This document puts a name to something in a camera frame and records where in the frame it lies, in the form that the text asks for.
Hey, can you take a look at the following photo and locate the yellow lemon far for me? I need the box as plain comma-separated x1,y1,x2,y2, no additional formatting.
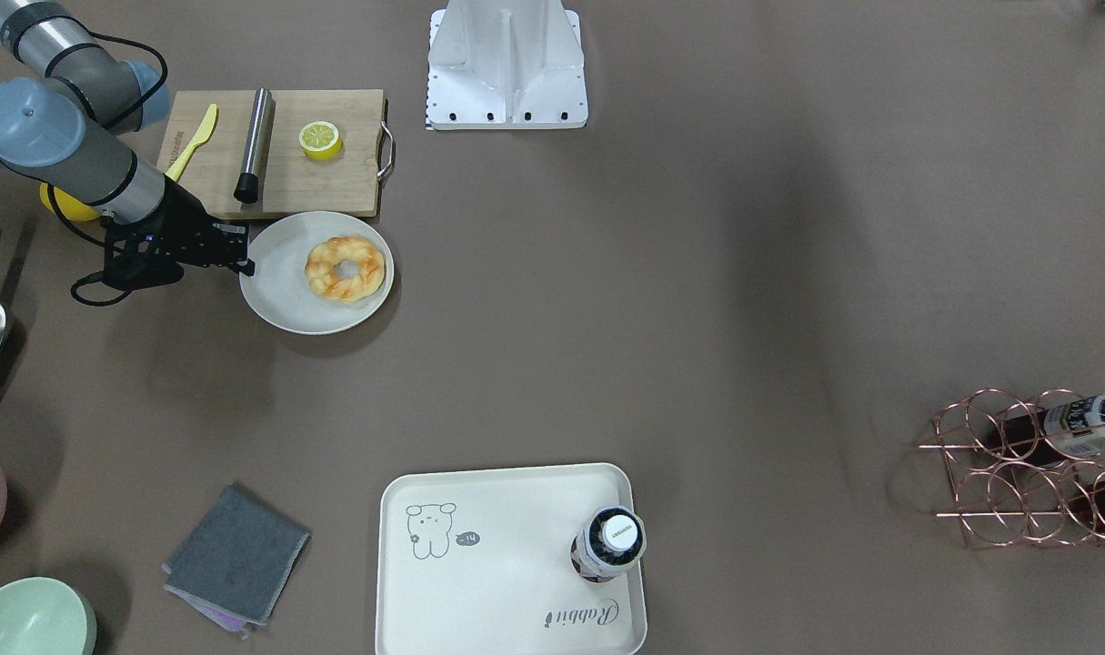
39,183,99,223

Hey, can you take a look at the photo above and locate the cream rabbit tray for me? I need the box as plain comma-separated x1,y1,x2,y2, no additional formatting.
375,463,648,654

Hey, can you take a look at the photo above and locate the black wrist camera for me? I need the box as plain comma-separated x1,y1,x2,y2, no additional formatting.
99,225,185,293

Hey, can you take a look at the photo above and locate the steel muddler black tip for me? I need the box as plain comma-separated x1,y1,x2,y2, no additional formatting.
233,87,276,205

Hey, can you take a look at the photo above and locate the yellow plastic knife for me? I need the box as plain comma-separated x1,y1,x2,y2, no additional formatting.
166,103,219,182

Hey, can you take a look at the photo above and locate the twisted glazed donut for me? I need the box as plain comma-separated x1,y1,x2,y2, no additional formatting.
304,236,388,304

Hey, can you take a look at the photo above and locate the copper wire bottle rack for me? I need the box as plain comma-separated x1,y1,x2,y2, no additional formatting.
918,388,1105,550

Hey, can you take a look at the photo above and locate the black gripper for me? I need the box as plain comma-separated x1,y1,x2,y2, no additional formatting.
147,182,256,277

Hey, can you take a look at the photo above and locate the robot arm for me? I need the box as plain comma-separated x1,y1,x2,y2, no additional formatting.
0,1,256,290

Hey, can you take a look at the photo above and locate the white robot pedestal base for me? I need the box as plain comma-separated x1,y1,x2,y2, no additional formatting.
425,1,589,130

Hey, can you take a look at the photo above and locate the tea bottle on tray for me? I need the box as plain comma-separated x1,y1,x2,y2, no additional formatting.
569,505,648,584

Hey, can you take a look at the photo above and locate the half lemon slice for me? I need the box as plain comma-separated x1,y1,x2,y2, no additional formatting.
297,122,344,161

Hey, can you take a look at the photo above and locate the bamboo cutting board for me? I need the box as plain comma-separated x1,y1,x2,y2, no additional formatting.
157,88,388,220

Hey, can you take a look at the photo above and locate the white round plate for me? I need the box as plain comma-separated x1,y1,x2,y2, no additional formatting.
240,211,396,336

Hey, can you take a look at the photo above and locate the green bowl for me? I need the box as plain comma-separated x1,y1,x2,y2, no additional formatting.
0,577,98,654

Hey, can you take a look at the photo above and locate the tea bottle in rack front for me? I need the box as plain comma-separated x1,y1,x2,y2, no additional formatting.
979,394,1105,466

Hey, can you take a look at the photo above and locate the grey folded cloth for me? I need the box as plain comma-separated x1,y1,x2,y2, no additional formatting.
161,484,311,638

